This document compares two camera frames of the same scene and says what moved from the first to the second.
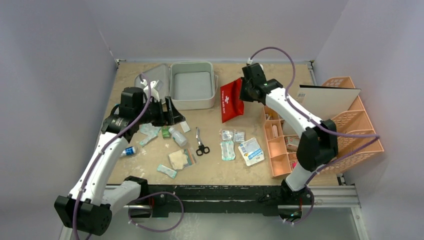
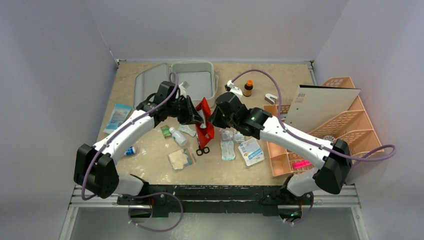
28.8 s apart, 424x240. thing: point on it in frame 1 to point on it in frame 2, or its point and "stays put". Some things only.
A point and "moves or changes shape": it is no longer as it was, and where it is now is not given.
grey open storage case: x=189 y=85 stays put
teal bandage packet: x=168 y=171 to x=186 y=129
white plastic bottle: x=179 y=138 stays put
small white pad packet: x=227 y=135 stays put
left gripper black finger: x=174 y=116 to x=193 y=116
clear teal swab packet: x=228 y=151 stays put
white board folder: x=326 y=103 stays put
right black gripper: x=245 y=91 to x=218 y=115
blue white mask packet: x=251 y=151 stays put
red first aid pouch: x=231 y=106 moves or changes shape
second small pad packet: x=239 y=137 stays put
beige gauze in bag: x=182 y=158 stays put
